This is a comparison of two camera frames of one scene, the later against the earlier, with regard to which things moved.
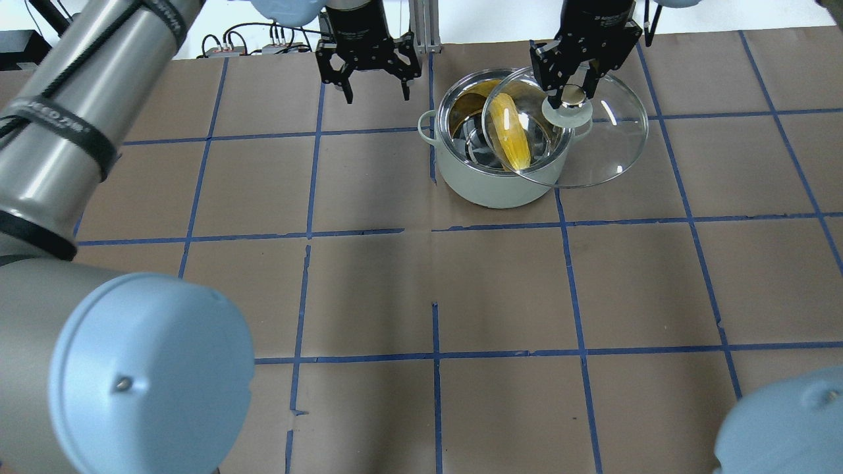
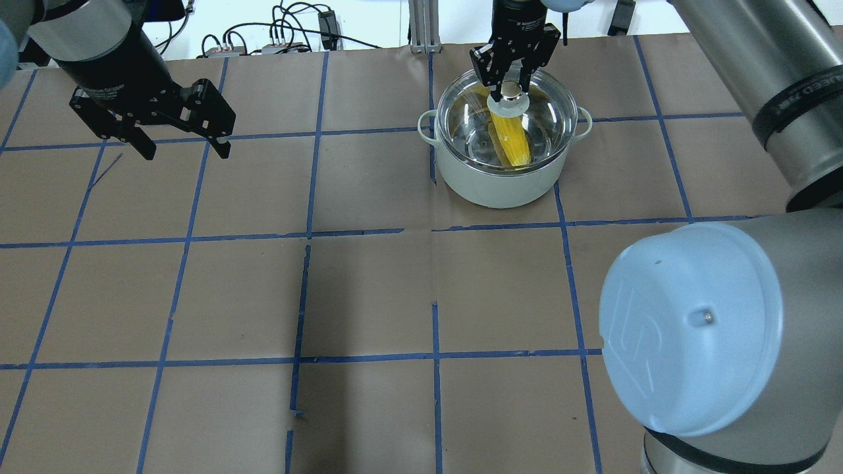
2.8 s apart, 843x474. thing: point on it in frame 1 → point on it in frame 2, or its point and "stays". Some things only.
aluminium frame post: [424, 24] stays
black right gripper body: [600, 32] → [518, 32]
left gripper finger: [348, 91] → [141, 141]
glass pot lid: [587, 141] → [524, 130]
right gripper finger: [591, 78] → [524, 79]
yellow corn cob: [510, 131] stays
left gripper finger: [406, 89] → [221, 144]
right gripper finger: [556, 101] → [496, 94]
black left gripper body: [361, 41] → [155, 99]
